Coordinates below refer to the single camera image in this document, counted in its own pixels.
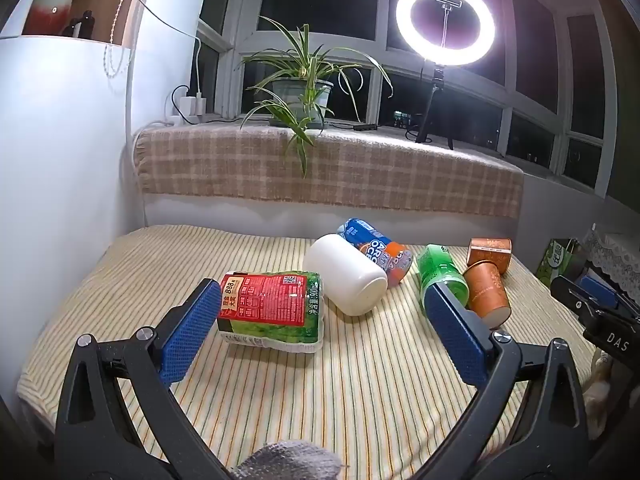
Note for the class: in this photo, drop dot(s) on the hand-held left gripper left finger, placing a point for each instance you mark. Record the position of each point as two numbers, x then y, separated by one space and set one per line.
186 332

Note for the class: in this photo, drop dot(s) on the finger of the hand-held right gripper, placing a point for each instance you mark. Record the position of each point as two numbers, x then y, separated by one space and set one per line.
580 294

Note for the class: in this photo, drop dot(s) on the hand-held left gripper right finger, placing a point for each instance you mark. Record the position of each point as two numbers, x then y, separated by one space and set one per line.
457 335

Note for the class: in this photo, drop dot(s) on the white cup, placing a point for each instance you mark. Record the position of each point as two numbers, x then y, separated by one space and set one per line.
345 275

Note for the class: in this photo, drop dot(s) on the brown paper cup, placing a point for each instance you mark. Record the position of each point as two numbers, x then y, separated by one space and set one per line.
487 295

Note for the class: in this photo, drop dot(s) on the person's left hand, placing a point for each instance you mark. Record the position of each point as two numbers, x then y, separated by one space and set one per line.
290 461

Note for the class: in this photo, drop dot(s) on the green paper bag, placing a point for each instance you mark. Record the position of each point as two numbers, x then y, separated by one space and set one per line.
555 262

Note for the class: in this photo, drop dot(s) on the white lace cloth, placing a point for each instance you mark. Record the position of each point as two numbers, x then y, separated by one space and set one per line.
617 252

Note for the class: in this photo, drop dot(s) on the green plastic bottle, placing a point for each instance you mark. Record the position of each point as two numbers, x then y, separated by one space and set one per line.
440 270

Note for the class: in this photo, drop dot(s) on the red label green bottle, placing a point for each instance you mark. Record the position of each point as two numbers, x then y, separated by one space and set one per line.
270 310

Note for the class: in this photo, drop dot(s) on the orange brown box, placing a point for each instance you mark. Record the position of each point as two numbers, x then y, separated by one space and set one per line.
490 252

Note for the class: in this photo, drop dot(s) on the striped yellow bed sheet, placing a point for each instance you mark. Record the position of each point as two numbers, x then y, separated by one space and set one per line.
360 385

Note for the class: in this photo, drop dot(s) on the blue and orange can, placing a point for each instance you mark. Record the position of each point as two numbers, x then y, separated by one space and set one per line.
380 250

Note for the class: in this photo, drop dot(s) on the plaid beige blanket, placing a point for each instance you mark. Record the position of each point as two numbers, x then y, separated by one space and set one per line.
375 170

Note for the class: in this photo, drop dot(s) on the white power strip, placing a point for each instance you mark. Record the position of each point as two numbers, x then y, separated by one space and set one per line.
182 120

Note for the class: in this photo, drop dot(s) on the black tripod stand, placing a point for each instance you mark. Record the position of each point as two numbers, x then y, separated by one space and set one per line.
434 110

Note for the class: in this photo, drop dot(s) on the white charger plug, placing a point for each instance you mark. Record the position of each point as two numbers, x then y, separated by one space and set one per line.
192 105

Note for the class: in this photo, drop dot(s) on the black usb hub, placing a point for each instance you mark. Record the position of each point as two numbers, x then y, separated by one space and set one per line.
362 125

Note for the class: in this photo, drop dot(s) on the potted spider plant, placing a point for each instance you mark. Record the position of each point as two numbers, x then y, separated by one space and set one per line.
300 95

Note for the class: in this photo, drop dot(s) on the dark small bottle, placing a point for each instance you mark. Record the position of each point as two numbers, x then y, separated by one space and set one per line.
85 25

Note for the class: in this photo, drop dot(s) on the white window frame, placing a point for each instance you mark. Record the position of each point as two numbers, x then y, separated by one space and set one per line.
380 55

